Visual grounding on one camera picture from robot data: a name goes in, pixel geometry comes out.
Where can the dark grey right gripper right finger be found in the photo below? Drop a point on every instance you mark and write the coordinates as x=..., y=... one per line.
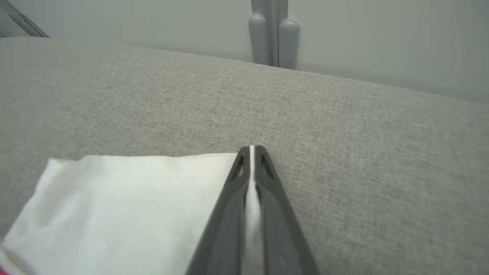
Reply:
x=282, y=233

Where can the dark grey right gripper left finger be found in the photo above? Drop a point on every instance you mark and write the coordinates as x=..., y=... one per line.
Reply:
x=225, y=229

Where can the red Bulls basketball jersey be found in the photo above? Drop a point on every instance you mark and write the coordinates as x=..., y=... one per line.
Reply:
x=114, y=210

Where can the grey rounded post foot cap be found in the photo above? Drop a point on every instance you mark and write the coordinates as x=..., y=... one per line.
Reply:
x=289, y=44
x=258, y=40

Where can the grey partition frame post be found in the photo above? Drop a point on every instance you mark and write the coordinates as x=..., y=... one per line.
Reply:
x=273, y=26

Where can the grey slanted partition post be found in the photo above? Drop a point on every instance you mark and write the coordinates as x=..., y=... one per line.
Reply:
x=19, y=21

